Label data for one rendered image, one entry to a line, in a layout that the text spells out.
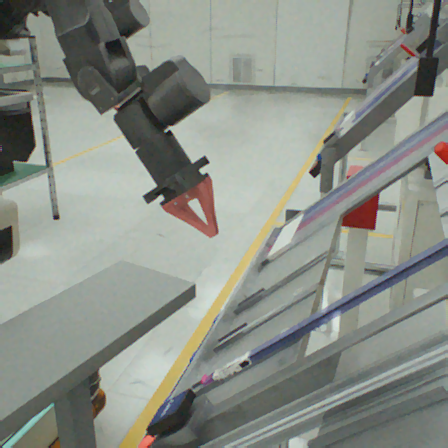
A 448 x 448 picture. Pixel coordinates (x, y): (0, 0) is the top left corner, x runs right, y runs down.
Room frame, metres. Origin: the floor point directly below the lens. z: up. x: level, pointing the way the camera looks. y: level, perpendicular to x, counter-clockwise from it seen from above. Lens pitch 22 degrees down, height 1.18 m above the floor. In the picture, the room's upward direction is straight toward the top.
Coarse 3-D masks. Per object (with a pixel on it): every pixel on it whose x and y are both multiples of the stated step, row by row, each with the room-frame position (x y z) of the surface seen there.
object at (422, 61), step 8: (424, 64) 0.62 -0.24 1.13; (432, 64) 0.62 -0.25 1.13; (424, 72) 0.62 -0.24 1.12; (432, 72) 0.62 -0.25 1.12; (416, 80) 0.62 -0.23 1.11; (424, 80) 0.62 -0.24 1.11; (432, 80) 0.61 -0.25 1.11; (416, 88) 0.62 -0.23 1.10; (424, 88) 0.62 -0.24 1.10; (432, 88) 0.61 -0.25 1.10; (416, 96) 0.62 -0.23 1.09; (424, 96) 0.62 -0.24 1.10; (432, 96) 0.61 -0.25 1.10
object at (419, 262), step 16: (416, 256) 0.46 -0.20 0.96; (432, 256) 0.45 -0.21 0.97; (400, 272) 0.45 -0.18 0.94; (416, 272) 0.45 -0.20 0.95; (368, 288) 0.46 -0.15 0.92; (384, 288) 0.46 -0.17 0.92; (336, 304) 0.48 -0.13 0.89; (352, 304) 0.47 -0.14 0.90; (304, 320) 0.49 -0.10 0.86; (320, 320) 0.48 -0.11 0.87; (288, 336) 0.49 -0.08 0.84; (256, 352) 0.50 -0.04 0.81
